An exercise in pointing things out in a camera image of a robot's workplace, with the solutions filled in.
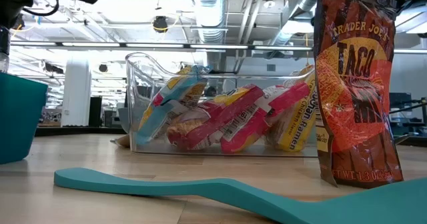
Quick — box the silver ventilation duct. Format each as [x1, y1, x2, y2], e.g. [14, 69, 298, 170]
[190, 0, 228, 72]
[266, 0, 318, 48]

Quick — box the black-lid spice jar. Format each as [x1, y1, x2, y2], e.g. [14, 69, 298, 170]
[0, 25, 10, 74]

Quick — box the blue bowl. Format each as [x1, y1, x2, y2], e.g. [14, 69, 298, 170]
[117, 107, 134, 135]

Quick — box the black cabinet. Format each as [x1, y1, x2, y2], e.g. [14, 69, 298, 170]
[88, 96, 103, 127]

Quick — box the blue ramen packet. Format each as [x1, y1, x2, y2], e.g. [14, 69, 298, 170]
[135, 63, 211, 147]

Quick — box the dark background monitor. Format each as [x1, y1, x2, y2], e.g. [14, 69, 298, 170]
[389, 92, 412, 112]

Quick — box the black ceiling-mounted device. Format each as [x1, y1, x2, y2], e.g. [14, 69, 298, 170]
[151, 15, 170, 34]

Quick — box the white bottle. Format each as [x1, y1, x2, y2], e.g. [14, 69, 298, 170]
[390, 107, 402, 123]

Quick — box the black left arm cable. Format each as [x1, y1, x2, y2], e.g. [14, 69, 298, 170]
[22, 0, 60, 17]

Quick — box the teal flat lid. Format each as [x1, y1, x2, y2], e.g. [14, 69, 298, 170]
[53, 167, 427, 224]

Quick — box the red Maruchan ramen packet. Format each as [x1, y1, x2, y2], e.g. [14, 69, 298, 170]
[219, 81, 312, 154]
[165, 83, 266, 151]

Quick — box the clear plastic bin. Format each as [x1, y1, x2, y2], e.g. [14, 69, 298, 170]
[125, 52, 318, 157]

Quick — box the yellow chicken ramen packet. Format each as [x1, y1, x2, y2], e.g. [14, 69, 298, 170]
[265, 65, 318, 153]

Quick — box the Trader Joe's taco seasoning packet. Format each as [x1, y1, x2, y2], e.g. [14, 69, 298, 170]
[313, 0, 405, 189]

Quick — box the teal rectangular tray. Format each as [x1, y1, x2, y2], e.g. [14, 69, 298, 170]
[0, 72, 49, 165]

